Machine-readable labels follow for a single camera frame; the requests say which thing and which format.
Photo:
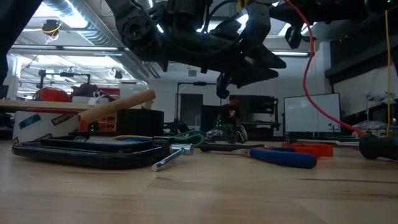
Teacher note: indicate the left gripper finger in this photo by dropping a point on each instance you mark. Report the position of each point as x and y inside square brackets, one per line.
[255, 77]
[267, 59]

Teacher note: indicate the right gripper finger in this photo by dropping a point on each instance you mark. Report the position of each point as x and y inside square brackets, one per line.
[293, 37]

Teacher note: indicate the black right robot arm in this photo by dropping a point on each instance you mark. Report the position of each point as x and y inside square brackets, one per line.
[342, 9]

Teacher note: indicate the whiteboard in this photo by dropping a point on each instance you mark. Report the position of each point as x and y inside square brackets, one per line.
[295, 115]

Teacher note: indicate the clear safety glasses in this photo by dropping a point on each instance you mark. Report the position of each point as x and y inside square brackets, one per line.
[225, 135]

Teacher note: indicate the small black hand tool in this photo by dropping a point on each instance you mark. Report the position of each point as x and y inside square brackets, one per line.
[230, 147]

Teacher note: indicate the red screw bit box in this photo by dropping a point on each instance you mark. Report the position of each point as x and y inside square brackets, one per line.
[320, 150]

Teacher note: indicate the long ceiling light bar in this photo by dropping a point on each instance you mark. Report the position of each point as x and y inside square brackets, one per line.
[90, 48]

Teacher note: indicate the clear plastic bag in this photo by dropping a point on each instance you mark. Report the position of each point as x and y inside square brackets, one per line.
[376, 126]

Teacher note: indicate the red round object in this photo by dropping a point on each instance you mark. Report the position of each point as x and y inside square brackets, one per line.
[51, 95]

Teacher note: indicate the wooden workbench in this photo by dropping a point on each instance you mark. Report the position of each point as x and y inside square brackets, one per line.
[46, 105]

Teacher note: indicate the black C-clamp silver screw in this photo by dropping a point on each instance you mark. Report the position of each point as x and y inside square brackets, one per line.
[77, 157]

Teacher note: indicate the white cardboard box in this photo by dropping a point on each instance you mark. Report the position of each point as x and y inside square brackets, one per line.
[43, 127]

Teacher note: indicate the black frame rig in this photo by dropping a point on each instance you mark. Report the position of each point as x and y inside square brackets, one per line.
[199, 83]
[65, 74]

